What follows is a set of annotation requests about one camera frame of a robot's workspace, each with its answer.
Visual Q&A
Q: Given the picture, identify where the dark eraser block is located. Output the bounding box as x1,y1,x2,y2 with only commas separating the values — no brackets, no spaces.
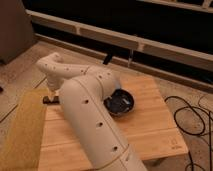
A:
43,96,59,104

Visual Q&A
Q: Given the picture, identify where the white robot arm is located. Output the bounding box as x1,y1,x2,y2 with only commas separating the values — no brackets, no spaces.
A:
37,53,147,171

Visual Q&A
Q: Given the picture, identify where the black table leg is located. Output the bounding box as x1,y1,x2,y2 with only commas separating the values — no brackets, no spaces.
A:
103,54,113,65

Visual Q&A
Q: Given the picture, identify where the grey cabinet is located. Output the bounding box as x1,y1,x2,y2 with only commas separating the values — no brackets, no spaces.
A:
0,0,37,64

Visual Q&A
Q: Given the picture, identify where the black round bowl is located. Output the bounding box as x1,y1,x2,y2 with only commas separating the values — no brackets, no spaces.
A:
103,89,134,117

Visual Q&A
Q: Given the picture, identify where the yellow-brown mat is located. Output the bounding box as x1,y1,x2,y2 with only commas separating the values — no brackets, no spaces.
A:
0,89,47,171

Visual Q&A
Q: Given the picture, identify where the light wooden board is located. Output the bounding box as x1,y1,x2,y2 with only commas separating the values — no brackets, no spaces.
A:
38,75,188,171

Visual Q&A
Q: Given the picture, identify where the white shelf rail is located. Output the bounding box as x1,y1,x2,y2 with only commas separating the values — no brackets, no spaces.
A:
27,10,213,72

